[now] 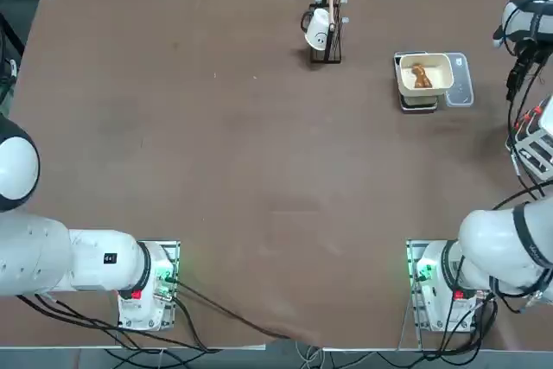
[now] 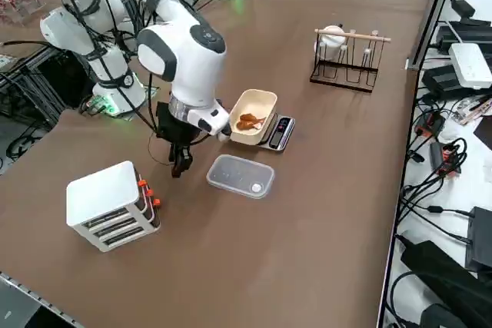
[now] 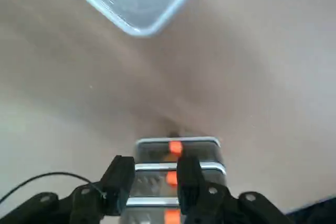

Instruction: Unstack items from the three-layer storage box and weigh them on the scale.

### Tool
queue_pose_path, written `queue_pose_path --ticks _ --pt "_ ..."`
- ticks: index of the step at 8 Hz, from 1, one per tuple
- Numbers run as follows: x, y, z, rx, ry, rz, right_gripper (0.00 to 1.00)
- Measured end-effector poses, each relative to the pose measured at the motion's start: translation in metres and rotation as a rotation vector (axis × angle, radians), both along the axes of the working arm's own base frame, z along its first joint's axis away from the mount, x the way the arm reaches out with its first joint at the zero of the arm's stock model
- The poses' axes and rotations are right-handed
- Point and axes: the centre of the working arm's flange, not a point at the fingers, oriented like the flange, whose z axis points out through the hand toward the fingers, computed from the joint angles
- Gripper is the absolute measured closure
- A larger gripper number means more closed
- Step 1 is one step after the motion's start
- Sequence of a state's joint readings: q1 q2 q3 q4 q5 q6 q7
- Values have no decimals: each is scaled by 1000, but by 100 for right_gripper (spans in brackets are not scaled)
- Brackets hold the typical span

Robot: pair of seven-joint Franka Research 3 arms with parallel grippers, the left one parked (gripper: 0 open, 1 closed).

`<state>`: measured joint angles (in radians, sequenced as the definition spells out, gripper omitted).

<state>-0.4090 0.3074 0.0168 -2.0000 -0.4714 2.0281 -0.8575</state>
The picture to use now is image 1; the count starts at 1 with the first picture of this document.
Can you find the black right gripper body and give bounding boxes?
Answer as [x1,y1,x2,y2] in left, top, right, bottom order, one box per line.
[515,37,550,69]

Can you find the brown fried chicken toy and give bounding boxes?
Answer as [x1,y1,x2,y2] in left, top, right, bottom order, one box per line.
[410,62,434,90]

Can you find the white digital kitchen scale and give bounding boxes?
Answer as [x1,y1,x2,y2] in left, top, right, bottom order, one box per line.
[393,50,439,115]

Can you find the clear plastic container lid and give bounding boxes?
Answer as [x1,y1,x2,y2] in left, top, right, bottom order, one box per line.
[443,52,476,109]

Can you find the cream rectangular plastic container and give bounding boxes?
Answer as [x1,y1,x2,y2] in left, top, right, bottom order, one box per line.
[397,53,455,98]

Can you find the white smiley mug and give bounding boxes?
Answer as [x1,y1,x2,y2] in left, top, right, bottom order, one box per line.
[300,7,336,52]

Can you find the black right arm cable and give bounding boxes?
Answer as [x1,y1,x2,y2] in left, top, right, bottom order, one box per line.
[493,61,553,211]

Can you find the black wire cup rack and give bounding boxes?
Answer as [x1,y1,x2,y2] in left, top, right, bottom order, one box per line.
[308,0,351,65]

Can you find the black right base cables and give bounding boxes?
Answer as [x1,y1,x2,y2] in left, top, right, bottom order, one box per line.
[438,294,499,353]

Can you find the black base cables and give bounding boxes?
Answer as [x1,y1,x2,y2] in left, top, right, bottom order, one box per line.
[16,292,222,353]
[438,294,499,353]

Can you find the dark cable across table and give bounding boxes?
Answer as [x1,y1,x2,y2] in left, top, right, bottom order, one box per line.
[171,279,321,345]

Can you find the black left base cables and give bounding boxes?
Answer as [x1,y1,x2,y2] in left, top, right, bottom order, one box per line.
[16,292,222,353]

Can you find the black stand frame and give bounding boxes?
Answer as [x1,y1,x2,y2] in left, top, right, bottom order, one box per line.
[0,10,26,107]

